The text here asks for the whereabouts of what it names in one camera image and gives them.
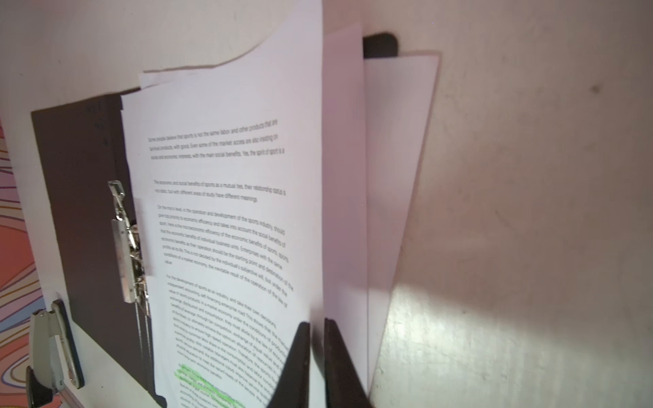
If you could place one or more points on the stack of printed papers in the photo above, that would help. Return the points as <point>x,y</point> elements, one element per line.
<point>271,190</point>

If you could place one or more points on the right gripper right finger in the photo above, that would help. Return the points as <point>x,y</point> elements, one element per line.
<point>343,386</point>

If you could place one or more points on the blue file folder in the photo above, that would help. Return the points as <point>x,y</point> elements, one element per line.
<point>81,147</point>

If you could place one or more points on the black grey stapler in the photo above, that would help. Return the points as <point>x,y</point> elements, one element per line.
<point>53,357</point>

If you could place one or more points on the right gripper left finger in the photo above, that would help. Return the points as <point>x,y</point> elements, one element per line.
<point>292,389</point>

